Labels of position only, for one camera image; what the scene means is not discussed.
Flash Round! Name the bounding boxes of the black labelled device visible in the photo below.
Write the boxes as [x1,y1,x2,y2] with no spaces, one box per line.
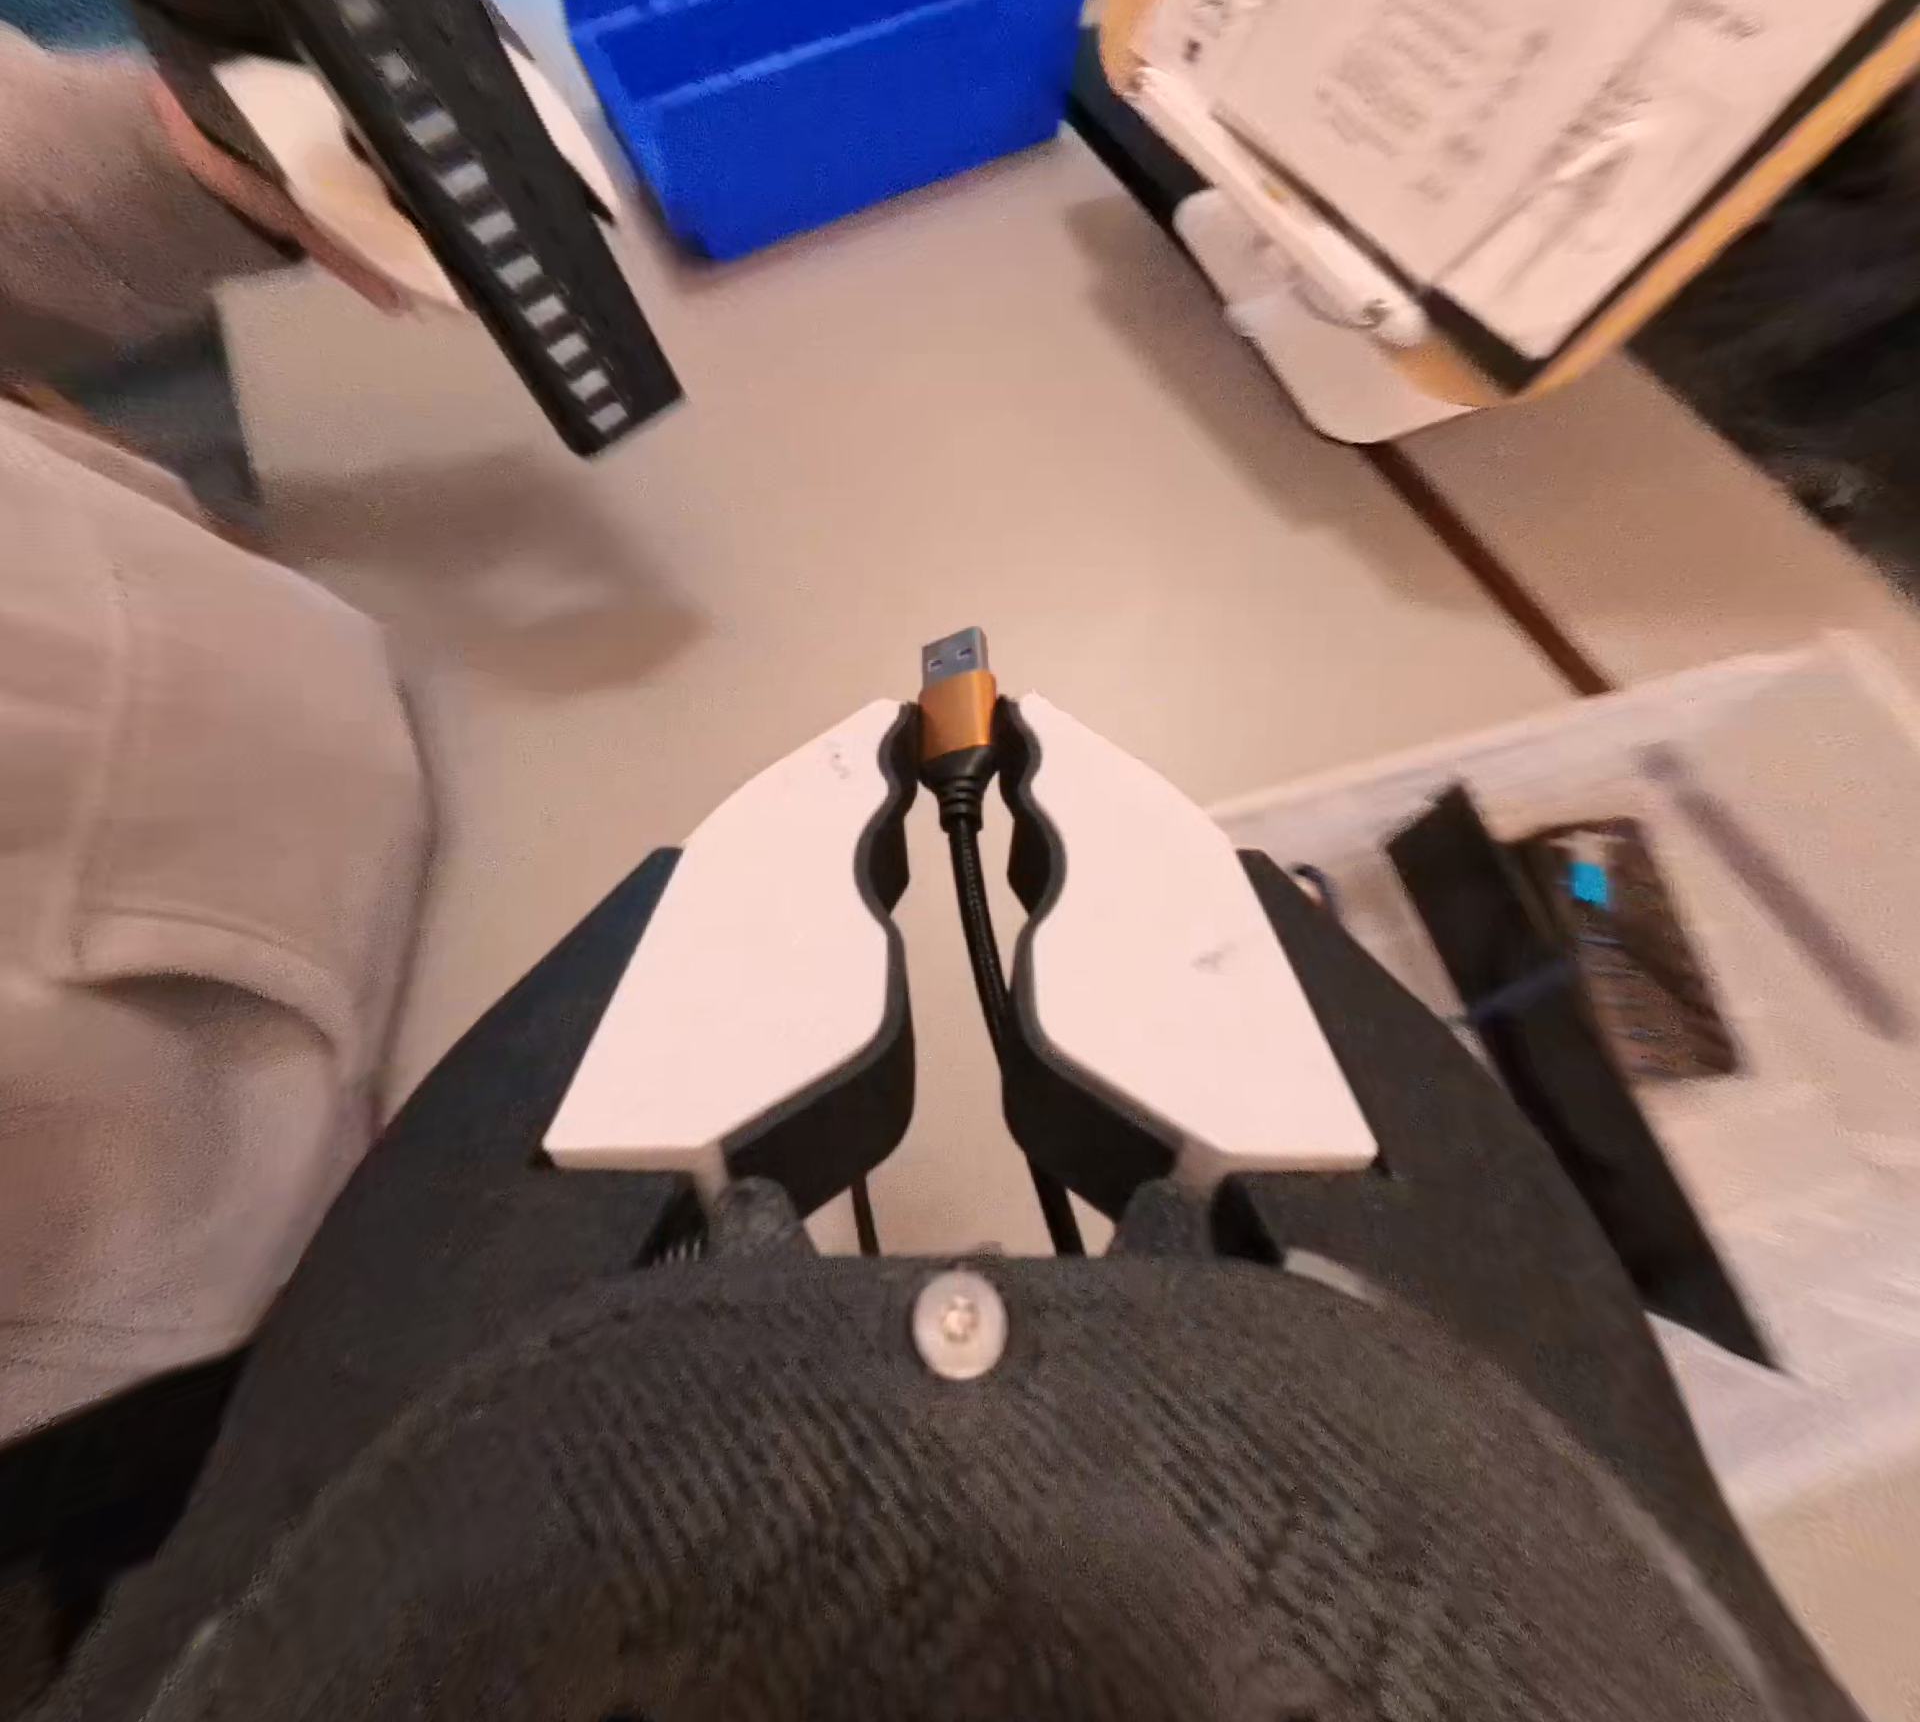
[1511,821,1745,1082]

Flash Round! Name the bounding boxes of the white paper sheets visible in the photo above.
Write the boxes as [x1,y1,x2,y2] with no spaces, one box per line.
[1123,0,1920,362]

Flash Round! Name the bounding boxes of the person's grey sweatshirt torso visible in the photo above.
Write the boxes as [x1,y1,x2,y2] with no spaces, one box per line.
[0,396,440,1444]

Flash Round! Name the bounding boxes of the wooden document board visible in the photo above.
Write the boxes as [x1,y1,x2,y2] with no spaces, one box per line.
[1097,0,1920,413]

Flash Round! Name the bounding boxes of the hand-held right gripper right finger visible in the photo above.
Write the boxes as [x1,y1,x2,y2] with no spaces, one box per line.
[994,697,1382,1221]

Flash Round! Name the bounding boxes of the blue plastic bin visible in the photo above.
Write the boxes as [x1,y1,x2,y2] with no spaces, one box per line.
[550,0,1100,261]

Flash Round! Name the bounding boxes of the person's left hand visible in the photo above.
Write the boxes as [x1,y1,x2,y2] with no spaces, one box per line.
[151,88,409,313]

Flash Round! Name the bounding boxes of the black divider panel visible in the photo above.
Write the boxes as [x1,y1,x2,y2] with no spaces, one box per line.
[1387,785,1780,1369]

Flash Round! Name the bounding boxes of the black usb cable orange plug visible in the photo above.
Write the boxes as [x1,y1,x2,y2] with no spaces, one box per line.
[847,625,1089,1258]

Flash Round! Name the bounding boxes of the person's left forearm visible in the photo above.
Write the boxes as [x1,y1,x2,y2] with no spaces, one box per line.
[0,27,301,362]

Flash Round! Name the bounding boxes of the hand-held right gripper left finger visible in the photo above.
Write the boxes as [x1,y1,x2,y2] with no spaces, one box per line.
[536,697,920,1215]

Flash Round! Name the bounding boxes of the clear plastic bin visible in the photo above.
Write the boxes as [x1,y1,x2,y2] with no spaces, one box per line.
[1206,638,1920,1722]

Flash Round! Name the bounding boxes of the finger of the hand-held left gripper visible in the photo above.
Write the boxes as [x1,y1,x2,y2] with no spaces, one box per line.
[211,55,470,316]
[501,37,623,228]

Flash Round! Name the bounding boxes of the black multi-port usb hub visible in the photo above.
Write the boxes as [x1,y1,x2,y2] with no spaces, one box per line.
[192,0,689,459]

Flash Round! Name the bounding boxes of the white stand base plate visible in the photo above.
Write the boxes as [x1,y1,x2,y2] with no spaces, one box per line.
[1174,182,1486,446]

